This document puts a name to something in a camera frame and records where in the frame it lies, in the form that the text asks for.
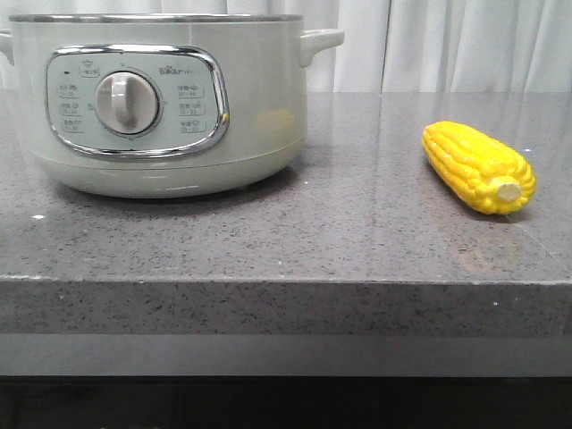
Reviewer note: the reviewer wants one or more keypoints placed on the yellow plastic corn cob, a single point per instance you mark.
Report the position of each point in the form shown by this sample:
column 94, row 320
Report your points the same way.
column 486, row 174

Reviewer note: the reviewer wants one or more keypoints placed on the pale green electric cooking pot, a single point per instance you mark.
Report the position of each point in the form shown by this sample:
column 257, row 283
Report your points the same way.
column 159, row 105

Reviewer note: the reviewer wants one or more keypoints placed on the white pleated curtain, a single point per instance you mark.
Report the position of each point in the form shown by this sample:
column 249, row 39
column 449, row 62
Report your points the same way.
column 402, row 46

